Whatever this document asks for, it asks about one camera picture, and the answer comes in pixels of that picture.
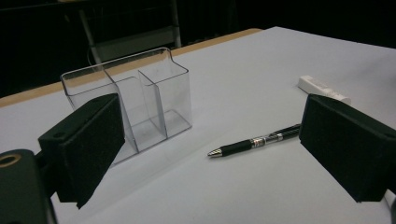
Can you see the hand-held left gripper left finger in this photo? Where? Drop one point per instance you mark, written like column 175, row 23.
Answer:
column 90, row 149

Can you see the white marker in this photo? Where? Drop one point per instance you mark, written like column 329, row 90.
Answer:
column 314, row 84

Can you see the clear plastic pen holder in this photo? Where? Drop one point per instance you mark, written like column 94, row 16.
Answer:
column 155, row 93

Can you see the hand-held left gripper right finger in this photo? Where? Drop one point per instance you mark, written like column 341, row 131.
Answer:
column 342, row 146

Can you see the white board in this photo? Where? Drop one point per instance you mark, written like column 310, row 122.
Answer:
column 249, row 77

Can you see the black pen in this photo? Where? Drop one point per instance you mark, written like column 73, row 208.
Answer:
column 236, row 148

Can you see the grey metal stand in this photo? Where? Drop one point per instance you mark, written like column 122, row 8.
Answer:
column 137, row 42

